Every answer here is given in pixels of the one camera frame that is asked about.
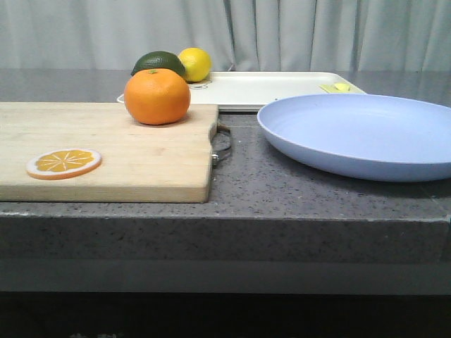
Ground whole orange fruit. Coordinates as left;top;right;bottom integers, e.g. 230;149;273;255
123;68;191;125

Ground cream rectangular tray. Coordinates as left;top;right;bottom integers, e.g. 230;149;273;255
116;71;368;113

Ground blue round plate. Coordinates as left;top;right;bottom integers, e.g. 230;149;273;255
257;94;450;182

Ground wooden cutting board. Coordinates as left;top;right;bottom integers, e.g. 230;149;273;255
1;102;218;203

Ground yellow lemon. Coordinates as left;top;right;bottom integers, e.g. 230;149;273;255
178;47;212;82

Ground green lime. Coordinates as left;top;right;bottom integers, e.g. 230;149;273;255
130;51;186;77

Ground grey curtain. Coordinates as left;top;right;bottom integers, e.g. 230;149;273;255
1;1;450;71

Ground yellow lemon wedge pieces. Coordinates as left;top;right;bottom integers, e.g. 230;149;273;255
319;82;352;93

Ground orange slice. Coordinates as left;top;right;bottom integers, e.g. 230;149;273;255
26;148;102;180

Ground metal cutting board handle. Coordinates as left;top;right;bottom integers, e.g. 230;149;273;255
211;123;232;167

